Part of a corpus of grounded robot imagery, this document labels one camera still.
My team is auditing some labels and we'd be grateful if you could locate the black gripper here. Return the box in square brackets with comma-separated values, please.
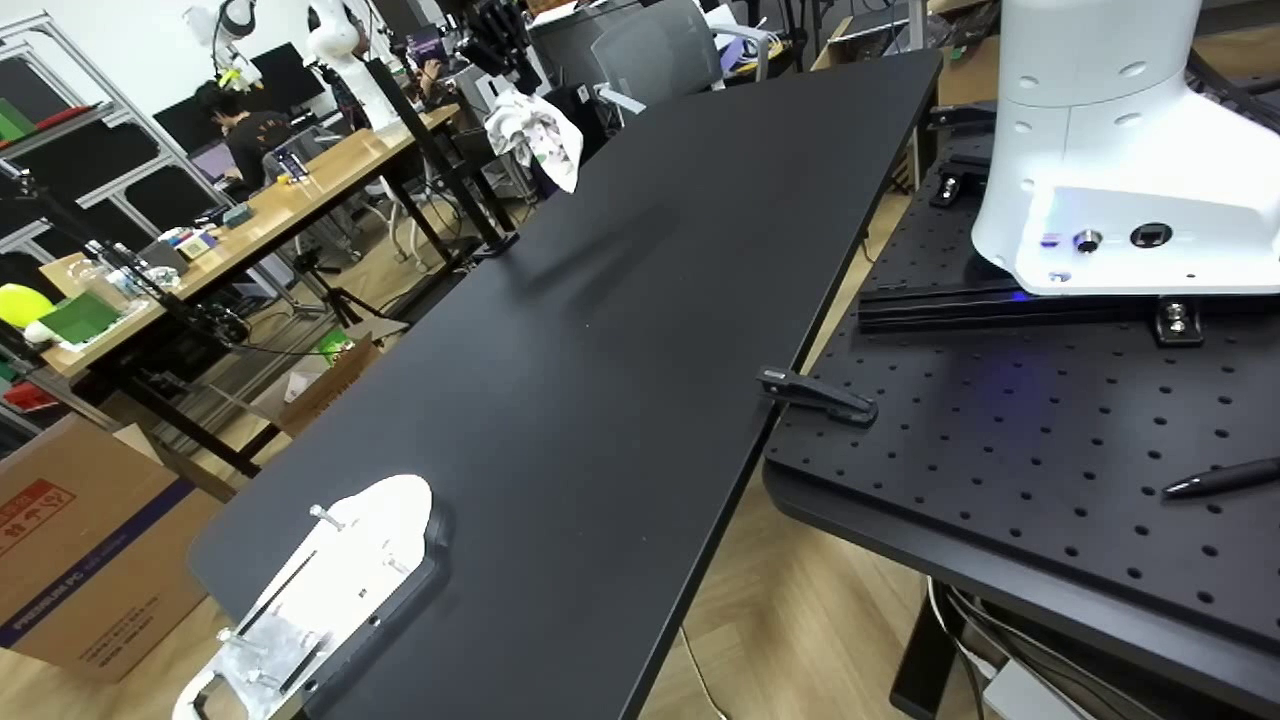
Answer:
[460, 0, 541, 80]

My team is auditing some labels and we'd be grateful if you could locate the white patterned cloth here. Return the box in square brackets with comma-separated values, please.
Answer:
[480, 83, 587, 197]

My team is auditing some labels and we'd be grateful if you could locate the grey office chair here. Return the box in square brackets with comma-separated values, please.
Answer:
[532, 0, 722, 120]

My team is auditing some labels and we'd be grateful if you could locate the black laptop screen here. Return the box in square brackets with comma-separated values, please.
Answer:
[247, 39, 330, 120]

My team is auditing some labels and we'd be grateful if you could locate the long wooden desk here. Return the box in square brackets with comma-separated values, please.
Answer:
[35, 99, 471, 391]

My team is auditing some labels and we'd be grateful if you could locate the black tripod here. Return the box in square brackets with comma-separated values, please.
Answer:
[286, 242, 404, 333]

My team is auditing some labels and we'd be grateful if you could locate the small brown cardboard box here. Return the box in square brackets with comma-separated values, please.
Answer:
[273, 335, 387, 438]

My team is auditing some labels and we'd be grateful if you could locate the green flat pad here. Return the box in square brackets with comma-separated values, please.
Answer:
[35, 287, 127, 353]

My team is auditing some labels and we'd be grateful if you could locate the yellow-green round object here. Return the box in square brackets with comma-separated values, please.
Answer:
[0, 280, 58, 335]

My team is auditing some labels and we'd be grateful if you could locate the red flat object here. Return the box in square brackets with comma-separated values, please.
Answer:
[0, 378, 64, 420]

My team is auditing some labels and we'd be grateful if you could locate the large cardboard box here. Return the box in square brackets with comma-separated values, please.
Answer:
[0, 409, 233, 686]

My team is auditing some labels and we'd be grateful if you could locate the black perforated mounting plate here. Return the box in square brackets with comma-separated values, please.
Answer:
[760, 126, 1280, 720]

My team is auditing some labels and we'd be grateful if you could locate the black pen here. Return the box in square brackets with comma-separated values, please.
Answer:
[1161, 452, 1280, 502]

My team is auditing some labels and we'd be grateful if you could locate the black hanging stand frame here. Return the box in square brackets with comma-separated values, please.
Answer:
[355, 53, 527, 259]

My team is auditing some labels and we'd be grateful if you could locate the metal shelf frame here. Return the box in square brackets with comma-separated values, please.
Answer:
[0, 10, 215, 265]

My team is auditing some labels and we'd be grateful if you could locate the black clamp lever handle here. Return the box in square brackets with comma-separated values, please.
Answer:
[760, 362, 883, 432]

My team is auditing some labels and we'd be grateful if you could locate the black aluminium rail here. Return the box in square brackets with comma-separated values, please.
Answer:
[850, 280, 1280, 340]

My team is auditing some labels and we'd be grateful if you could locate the metal bolt bracket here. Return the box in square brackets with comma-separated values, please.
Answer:
[1152, 297, 1207, 353]

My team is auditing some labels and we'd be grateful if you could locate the grey cable bundle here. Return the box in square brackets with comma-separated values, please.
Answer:
[929, 578, 1136, 720]

